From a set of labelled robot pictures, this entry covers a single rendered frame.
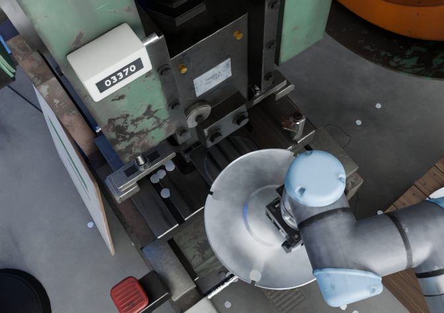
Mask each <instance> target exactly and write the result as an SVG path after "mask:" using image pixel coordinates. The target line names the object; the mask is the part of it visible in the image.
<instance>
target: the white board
mask: <svg viewBox="0 0 444 313"><path fill-rule="evenodd" d="M33 87H34V90H35V92H36V95H37V97H38V101H39V103H40V106H41V108H42V111H43V114H44V117H45V119H46V122H47V125H48V127H49V130H50V133H51V135H52V139H53V140H54V144H55V147H56V149H57V152H58V155H59V157H60V159H61V160H62V162H63V164H64V166H65V168H66V169H67V171H68V173H69V175H70V177H71V179H72V181H73V183H74V184H75V187H76V188H77V190H78V192H79V194H80V196H81V197H82V199H83V201H84V203H85V205H86V207H87V209H88V210H89V213H90V214H91V217H92V218H93V220H94V222H95V224H96V226H97V227H98V229H99V231H100V233H101V235H102V237H103V239H104V241H105V243H106V245H107V246H108V248H109V250H110V252H111V254H112V255H115V252H114V247H113V243H112V239H111V235H110V231H109V228H108V223H107V220H106V215H105V212H104V207H103V204H102V198H101V195H100V190H99V187H98V184H97V182H96V180H95V178H94V176H93V175H92V173H91V171H90V169H89V167H88V166H87V164H86V162H85V160H84V158H83V157H82V155H81V153H80V151H79V150H78V148H77V146H76V144H75V142H74V140H73V139H72V137H71V135H70V134H69V132H68V130H67V129H66V128H65V126H64V125H63V124H62V123H61V121H60V120H59V118H58V117H57V116H56V115H55V113H54V112H53V110H52V109H51V108H50V107H49V105H48V104H47V102H46V101H45V100H44V99H43V98H42V96H41V95H40V93H39V92H38V91H37V90H36V88H35V86H34V85H33Z"/></svg>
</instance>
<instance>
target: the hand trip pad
mask: <svg viewBox="0 0 444 313"><path fill-rule="evenodd" d="M110 296H111V298H112V300H113V301H114V304H115V305H116V307H117V309H118V311H119V312H120V313H138V312H139V311H141V310H142V309H144V308H145V307H146V306H147V303H148V297H147V295H146V293H145V291H144V290H143V288H142V286H141V285H140V283H139V281H138V280H137V279H136V278H135V277H132V276H129V277H126V278H125V279H123V280H122V281H120V282H119V283H118V284H116V285H114V286H113V287H112V289H111V291H110Z"/></svg>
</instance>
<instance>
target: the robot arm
mask: <svg viewBox="0 0 444 313"><path fill-rule="evenodd" d="M345 185H346V174H345V171H344V167H343V166H342V164H341V163H340V161H339V160H338V159H337V158H336V157H334V156H333V155H331V154H330V153H327V152H325V151H319V150H312V151H306V152H304V153H301V154H300V155H298V156H297V157H296V158H295V159H294V160H293V161H292V163H291V164H290V166H289V168H288V170H287V172H286V173H285V178H284V185H282V186H280V187H278V188H277V189H276V190H275V193H276V194H277V196H278V197H277V198H275V199H274V200H273V201H272V202H271V203H269V204H268V205H267V206H266V209H265V216H267V218H268V219H269V221H270V222H271V223H272V224H273V225H274V226H275V227H276V229H277V230H278V231H280V232H281V234H282V235H283V237H284V238H285V239H286V241H284V242H283V243H282V245H281V247H282V248H283V250H284V251H285V253H286V254H288V253H291V252H293V251H295V250H297V249H299V248H300V247H301V246H303V245H304V246H305V249H306V252H307V255H308V257H309V261H310V263H311V267H312V269H313V271H312V273H313V275H314V276H315V277H316V280H317V282H318V285H319V287H320V290H321V292H322V295H323V297H324V299H325V301H326V302H327V303H328V304H329V305H330V306H343V305H345V304H349V303H353V302H356V301H359V300H362V299H365V298H369V297H371V296H375V295H377V294H379V293H381V292H382V290H383V285H382V283H381V277H383V276H385V275H389V274H392V273H396V272H398V271H402V270H405V269H409V268H411V267H412V268H413V270H414V273H415V275H416V278H417V279H418V282H419V284H420V287H421V290H422V292H423V294H424V298H425V301H426V303H427V306H428V308H429V311H430V313H444V196H443V197H438V198H435V199H425V200H423V201H422V202H421V203H417V204H414V205H410V206H407V207H403V208H401V209H397V210H394V211H390V212H387V213H382V214H380V215H375V216H373V217H369V218H366V219H362V220H359V221H356V219H355V217H354V215H353V212H352V209H351V208H350V205H349V203H348V201H347V199H346V196H345V193H344V189H345ZM268 213H269V214H270V215H271V216H272V218H271V217H270V216H269V214H268Z"/></svg>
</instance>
